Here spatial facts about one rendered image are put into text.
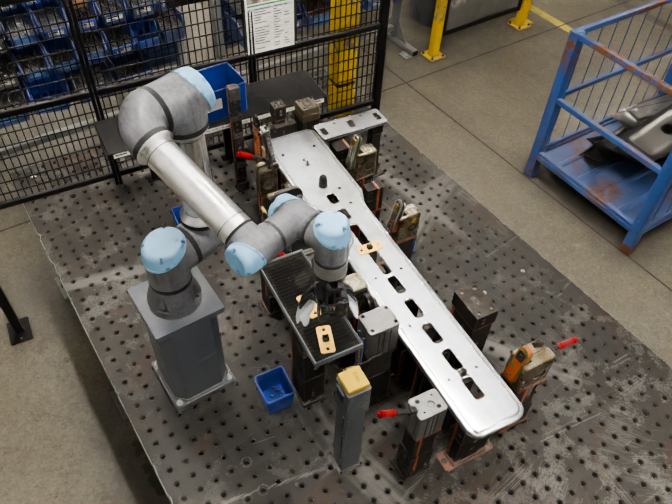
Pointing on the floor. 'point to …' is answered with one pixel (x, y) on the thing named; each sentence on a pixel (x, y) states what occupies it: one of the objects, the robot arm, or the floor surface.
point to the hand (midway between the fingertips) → (326, 316)
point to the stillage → (613, 140)
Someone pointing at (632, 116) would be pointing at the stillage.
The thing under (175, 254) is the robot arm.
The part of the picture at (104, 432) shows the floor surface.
